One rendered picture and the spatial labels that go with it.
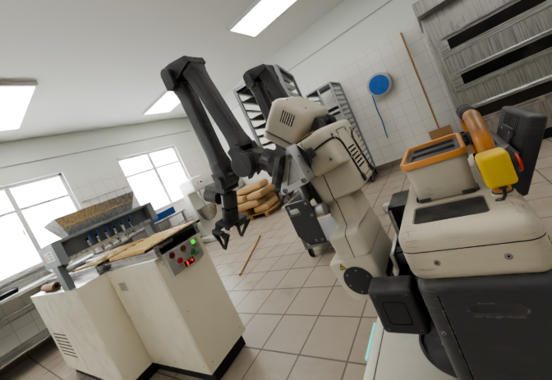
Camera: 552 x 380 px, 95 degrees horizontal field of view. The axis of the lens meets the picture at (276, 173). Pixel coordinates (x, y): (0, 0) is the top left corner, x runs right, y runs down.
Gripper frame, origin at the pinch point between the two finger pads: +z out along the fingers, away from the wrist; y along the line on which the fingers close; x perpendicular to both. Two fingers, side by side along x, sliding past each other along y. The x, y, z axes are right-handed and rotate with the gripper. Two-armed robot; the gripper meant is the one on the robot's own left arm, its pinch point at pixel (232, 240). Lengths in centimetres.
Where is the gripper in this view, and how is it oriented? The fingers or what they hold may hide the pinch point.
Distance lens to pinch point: 99.4
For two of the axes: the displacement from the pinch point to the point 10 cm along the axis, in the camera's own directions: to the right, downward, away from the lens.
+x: 8.6, 1.3, -4.9
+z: 0.3, 9.5, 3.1
